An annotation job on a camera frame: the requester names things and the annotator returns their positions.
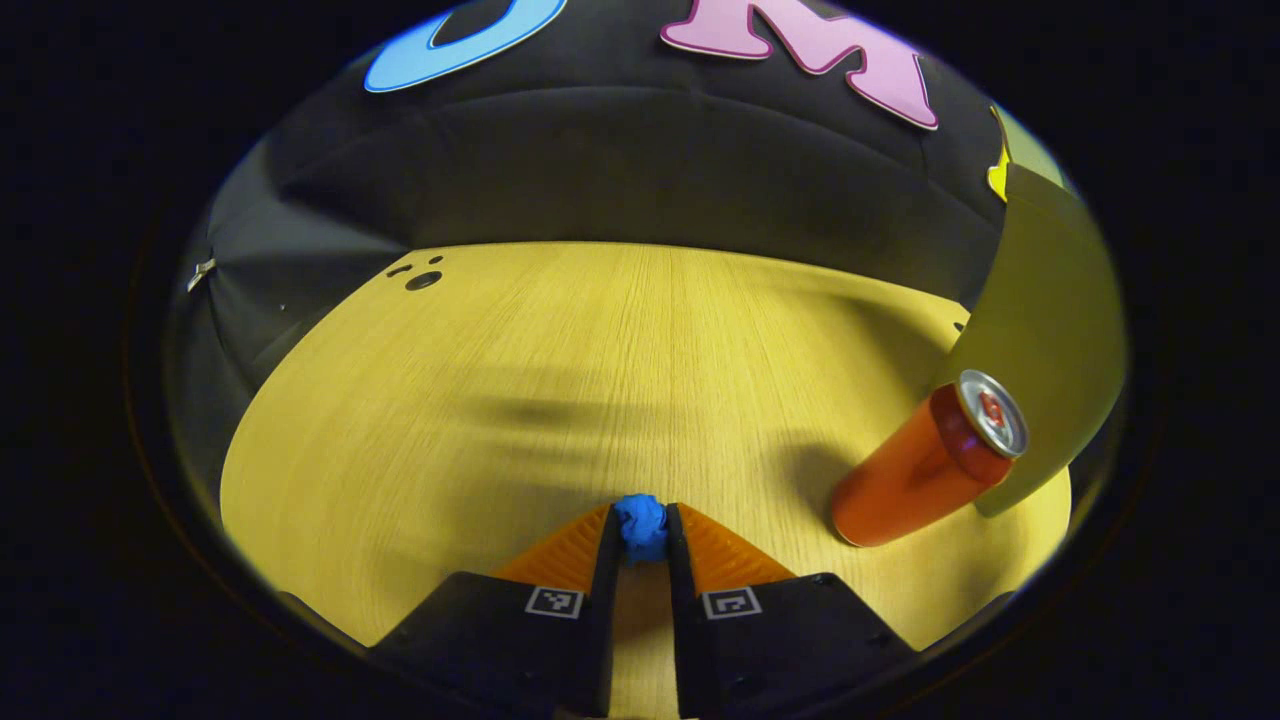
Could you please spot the orange pop can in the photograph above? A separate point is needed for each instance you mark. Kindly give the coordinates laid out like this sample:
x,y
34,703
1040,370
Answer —
x,y
910,475

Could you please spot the black backdrop cloth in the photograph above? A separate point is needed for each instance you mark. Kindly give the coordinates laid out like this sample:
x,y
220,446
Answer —
x,y
620,160

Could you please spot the white cloth clip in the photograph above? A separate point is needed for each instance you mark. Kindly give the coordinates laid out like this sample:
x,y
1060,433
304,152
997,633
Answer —
x,y
201,272

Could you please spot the blue paper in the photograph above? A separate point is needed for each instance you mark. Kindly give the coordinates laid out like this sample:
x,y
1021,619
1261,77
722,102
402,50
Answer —
x,y
640,525

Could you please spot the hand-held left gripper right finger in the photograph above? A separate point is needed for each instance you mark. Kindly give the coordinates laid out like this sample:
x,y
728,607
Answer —
x,y
685,620

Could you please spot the pale green desktop garbage bin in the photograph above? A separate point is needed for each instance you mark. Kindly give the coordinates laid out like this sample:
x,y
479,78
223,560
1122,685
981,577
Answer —
x,y
1060,310

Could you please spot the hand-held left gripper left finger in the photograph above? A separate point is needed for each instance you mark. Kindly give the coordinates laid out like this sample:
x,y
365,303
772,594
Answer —
x,y
600,620

